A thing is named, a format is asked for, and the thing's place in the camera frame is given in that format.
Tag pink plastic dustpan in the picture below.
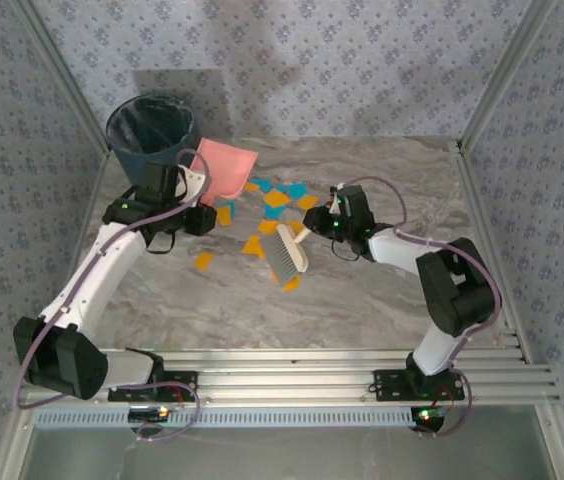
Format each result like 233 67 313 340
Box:
189 137 259 207

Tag cream hand brush grey bristles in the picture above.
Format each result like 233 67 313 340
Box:
260 222 312 290

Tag dark bin with deer print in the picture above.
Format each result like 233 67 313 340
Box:
105 93 198 187

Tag shiny plastic bin liner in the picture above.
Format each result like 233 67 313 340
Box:
106 95 194 151

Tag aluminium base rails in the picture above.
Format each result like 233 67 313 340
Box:
15 327 562 407

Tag small controller board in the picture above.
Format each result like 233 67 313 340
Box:
128 406 171 425
410 405 447 435

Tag grey metal sheet panel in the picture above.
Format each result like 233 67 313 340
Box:
11 424 563 480

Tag aluminium side rail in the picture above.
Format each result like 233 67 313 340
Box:
454 141 533 364

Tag aluminium frame post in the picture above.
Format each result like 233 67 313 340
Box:
455 0 559 154
11 0 112 157

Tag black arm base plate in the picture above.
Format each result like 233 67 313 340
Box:
372 368 466 401
107 369 199 404

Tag grey slotted cable duct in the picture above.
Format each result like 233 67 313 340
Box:
34 405 416 430

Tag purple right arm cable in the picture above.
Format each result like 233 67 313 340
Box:
339 175 503 439

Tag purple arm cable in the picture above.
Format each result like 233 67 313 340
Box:
14 148 212 442
339 175 503 439

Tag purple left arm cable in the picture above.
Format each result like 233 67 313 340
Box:
14 148 212 442

